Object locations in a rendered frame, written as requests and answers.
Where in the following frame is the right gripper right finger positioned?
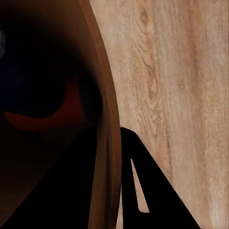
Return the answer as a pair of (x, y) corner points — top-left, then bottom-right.
(120, 127), (201, 229)

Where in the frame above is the can of soda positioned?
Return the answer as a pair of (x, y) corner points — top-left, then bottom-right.
(2, 74), (99, 131)
(0, 18), (65, 118)

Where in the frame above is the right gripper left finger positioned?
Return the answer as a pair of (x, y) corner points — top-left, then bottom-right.
(0, 127), (97, 229)

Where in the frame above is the trash can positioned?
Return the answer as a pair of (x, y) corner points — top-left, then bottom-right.
(0, 0), (122, 229)

